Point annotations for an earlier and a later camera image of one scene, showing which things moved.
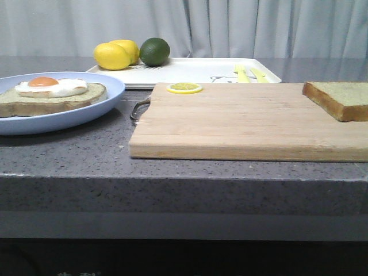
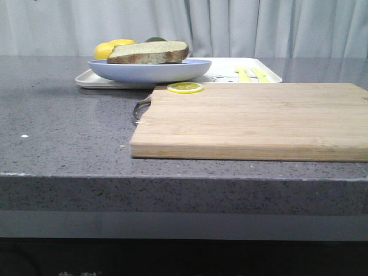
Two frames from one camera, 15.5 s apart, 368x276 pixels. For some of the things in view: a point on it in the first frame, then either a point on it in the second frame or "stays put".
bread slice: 345,100 to 149,48
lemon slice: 184,88 stays put
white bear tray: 197,70 stays put
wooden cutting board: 259,121 stays put
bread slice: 12,103 to 176,56
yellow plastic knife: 261,77 stays put
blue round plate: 23,125 to 150,73
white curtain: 192,29 stays put
